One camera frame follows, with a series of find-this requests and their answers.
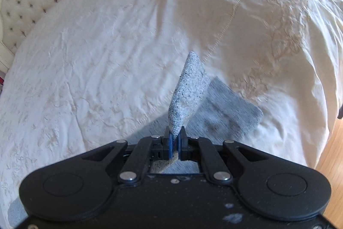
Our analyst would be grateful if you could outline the cream embroidered bedspread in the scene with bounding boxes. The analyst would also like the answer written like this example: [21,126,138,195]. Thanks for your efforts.
[0,0,343,229]

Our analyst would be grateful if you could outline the grey pants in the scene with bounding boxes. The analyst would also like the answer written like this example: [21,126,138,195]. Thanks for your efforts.
[127,51,263,175]

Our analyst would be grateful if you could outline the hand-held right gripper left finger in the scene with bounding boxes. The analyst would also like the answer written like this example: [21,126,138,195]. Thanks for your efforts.
[80,129,173,184]

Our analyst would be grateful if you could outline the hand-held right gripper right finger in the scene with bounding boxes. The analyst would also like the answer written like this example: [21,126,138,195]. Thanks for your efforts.
[177,127,271,184]

